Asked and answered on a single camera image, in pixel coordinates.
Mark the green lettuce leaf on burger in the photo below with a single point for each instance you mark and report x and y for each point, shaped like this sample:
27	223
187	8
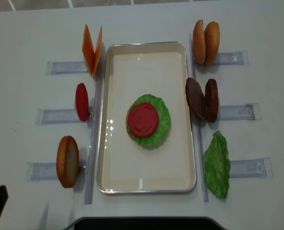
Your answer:
164	121

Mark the standing bun slice far right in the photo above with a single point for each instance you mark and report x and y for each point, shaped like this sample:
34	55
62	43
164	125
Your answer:
212	40

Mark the clear holder tomato row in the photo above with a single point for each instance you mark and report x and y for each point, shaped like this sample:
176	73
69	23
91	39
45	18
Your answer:
57	116

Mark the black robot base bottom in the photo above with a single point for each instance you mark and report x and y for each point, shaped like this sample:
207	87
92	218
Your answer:
150	223

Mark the clear acrylic rail left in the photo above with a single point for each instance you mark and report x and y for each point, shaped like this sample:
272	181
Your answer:
95	128

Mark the clear acrylic rail right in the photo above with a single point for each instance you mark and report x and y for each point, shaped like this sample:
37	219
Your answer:
198	133

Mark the orange cheese slice left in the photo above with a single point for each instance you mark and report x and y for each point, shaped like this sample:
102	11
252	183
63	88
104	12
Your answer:
88	50

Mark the clear holder bun row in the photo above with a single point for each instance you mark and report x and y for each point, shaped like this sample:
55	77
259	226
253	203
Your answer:
236	58
37	171

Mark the clear holder patty row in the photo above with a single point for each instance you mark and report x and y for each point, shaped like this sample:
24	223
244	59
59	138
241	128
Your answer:
249	111

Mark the standing bun slice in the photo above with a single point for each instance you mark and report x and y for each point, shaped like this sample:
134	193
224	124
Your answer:
199	46
212	40
67	162

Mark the clear acrylic rail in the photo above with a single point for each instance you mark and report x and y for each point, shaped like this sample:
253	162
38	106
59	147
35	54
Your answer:
198	133
95	128

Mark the standing bun slice far left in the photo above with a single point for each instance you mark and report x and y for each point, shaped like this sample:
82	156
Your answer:
199	46

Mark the clear holder bun row left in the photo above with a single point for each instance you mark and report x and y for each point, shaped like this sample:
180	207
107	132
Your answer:
37	171

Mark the orange cheese slice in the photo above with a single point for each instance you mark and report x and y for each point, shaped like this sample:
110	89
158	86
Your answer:
88	50
98	51

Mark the standing bun slice near left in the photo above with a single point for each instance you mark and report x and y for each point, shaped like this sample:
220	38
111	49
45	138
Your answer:
67	162

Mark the standing red tomato slice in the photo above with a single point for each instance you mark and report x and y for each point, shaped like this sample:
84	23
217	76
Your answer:
82	102

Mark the clear holder lettuce row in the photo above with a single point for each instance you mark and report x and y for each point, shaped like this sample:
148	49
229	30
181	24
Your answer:
257	168

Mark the red tomato slice on burger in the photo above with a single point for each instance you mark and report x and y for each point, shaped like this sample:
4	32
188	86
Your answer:
143	120

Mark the standing green lettuce leaf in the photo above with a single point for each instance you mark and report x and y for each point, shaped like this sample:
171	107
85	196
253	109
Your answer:
217	166

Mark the clear holder cheese row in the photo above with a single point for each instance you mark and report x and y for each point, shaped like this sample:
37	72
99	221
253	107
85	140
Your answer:
71	67

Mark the brown meat patty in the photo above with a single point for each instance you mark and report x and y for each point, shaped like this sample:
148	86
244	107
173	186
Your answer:
211	100
195	99

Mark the clear holder bun row right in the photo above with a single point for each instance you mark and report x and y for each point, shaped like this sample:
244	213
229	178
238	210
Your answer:
236	58

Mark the white rectangular metal tray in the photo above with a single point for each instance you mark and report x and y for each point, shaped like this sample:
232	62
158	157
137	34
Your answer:
125	167

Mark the orange cheese slice right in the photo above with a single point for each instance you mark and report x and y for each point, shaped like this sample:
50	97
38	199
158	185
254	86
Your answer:
98	51

